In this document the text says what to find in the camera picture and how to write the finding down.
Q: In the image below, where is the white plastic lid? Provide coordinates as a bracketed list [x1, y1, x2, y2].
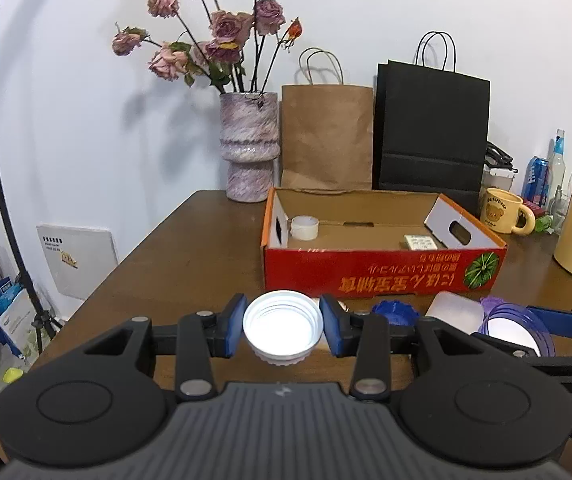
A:
[243, 290, 324, 366]

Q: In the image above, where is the white translucent plastic box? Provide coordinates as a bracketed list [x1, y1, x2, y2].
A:
[426, 292, 484, 335]

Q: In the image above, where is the blue bottle cap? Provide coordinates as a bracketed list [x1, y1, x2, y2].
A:
[372, 300, 420, 327]

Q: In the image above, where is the orange cardboard box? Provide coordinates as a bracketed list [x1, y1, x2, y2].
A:
[261, 188, 507, 298]

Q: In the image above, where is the red small box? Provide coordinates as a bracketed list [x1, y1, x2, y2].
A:
[524, 200, 546, 218]

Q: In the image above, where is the clear tape roll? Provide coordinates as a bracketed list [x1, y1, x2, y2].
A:
[290, 216, 320, 242]

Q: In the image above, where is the yellow bear mug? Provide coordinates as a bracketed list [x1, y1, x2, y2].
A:
[480, 188, 536, 236]

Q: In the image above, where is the blue soda can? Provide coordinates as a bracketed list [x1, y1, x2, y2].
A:
[521, 156, 548, 207]

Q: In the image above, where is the clear glass bottle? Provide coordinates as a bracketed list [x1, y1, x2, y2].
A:
[546, 129, 566, 210]

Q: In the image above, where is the clear plastic container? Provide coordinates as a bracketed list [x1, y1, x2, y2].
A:
[481, 141, 518, 191]

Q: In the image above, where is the purple ceramic vase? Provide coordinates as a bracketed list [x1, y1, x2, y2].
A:
[220, 92, 280, 204]

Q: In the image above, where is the brown paper bag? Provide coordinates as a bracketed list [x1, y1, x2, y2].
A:
[280, 47, 374, 191]

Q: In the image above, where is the blue white package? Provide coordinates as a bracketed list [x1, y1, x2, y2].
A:
[0, 278, 39, 363]

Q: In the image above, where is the black paper bag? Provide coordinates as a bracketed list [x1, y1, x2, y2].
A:
[372, 30, 490, 214]

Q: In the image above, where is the dried pink rose bouquet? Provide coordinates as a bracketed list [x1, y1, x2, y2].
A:
[111, 0, 303, 94]

